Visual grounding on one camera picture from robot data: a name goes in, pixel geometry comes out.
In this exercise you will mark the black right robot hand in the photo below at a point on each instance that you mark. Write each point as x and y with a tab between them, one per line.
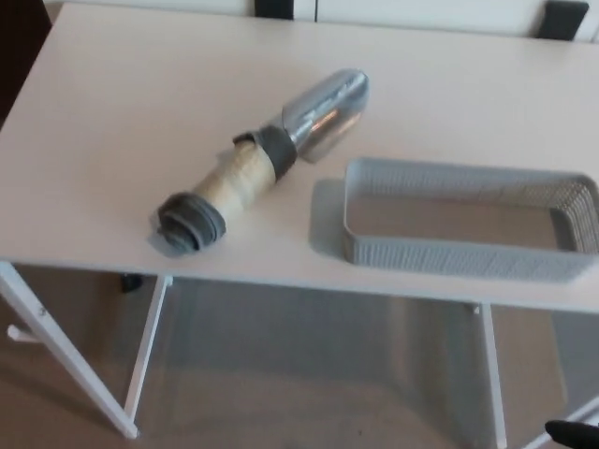
573	435

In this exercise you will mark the grey perforated plastic basket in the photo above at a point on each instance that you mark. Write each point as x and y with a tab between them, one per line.
444	262

